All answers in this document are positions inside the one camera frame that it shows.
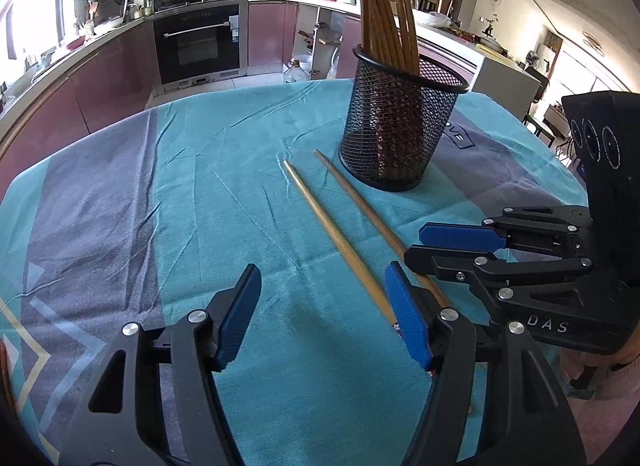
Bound wooden chopstick red patterned end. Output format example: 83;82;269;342
314;149;451;307
282;160;403;337

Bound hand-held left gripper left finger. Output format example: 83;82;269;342
60;263;263;466

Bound person's right forearm pink sleeve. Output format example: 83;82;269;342
562;346;633;399

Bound pink kitchen base cabinets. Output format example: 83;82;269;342
0;0;351;157

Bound black mesh utensil cup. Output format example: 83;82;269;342
339;43;471;191

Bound black built-in oven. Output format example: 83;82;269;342
152;4;242;85

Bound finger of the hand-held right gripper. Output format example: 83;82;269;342
419;206;596;253
404;245;596;293

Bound bunch of brown chopsticks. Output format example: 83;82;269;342
348;0;423;177

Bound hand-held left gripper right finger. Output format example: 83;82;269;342
384;262;588;466

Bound large oil bottle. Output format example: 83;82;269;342
283;60;308;84

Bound teal and grey tablecloth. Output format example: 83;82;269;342
0;80;588;466

